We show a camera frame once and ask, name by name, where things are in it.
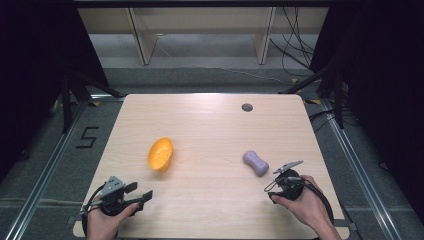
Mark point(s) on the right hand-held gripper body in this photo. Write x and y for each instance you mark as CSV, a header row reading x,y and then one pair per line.
x,y
289,183

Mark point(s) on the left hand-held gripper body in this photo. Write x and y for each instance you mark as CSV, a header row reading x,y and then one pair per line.
x,y
112,195

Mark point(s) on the purple soap bar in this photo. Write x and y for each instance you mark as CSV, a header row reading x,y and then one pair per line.
x,y
255,163

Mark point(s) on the orange plastic soap dish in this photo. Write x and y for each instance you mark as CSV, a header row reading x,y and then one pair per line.
x,y
160,155

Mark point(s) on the person's right hand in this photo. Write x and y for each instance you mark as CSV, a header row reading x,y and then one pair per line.
x,y
308,205

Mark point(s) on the person's left hand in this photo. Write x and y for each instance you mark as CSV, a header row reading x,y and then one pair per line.
x,y
106,223

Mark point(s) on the grey round table grommet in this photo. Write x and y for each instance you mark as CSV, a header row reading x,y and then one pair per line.
x,y
247,107

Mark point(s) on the black metal stand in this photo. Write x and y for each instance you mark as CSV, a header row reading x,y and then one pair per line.
x,y
71,96
333,90

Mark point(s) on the black curtain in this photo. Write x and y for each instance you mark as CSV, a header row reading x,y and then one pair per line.
x,y
36,66
383,83

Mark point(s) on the aluminium floor rail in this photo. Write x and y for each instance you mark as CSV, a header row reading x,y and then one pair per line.
x,y
43,173
360,173

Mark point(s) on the light wooden furniture frame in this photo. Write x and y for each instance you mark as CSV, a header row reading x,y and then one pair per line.
x,y
200,20

